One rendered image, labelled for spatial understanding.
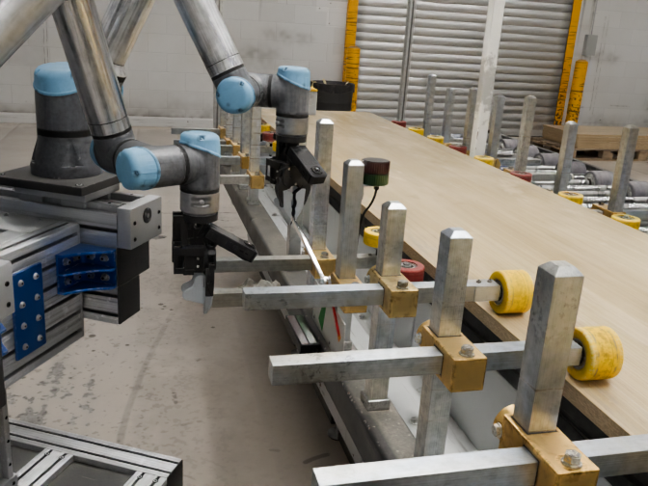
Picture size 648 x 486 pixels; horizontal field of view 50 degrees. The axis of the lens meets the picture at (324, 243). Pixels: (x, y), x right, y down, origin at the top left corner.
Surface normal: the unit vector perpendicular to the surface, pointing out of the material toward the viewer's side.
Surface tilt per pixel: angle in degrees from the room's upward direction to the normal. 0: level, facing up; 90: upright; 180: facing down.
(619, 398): 0
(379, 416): 0
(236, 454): 0
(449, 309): 90
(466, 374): 90
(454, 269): 90
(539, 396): 90
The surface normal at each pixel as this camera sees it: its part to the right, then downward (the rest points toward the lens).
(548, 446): 0.07, -0.95
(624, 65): 0.24, 0.31
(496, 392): -0.97, 0.02
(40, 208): -0.27, 0.27
